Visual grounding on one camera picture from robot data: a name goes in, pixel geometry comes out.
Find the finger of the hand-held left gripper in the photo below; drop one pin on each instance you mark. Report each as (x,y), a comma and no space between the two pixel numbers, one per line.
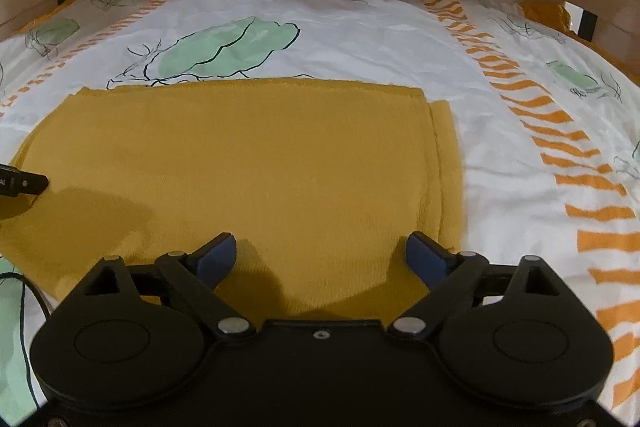
(22,183)

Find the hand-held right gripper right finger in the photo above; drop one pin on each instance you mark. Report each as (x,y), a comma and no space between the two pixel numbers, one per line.
(423,259)

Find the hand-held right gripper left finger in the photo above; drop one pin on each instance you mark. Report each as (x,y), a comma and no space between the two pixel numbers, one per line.
(216,257)

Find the mustard yellow sweater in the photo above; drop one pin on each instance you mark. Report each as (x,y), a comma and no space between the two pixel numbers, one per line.
(250,167)

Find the white leaf-print duvet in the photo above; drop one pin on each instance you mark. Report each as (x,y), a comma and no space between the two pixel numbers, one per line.
(380,52)

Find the black metal post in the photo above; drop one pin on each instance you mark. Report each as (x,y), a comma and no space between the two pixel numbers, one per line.
(589,23)

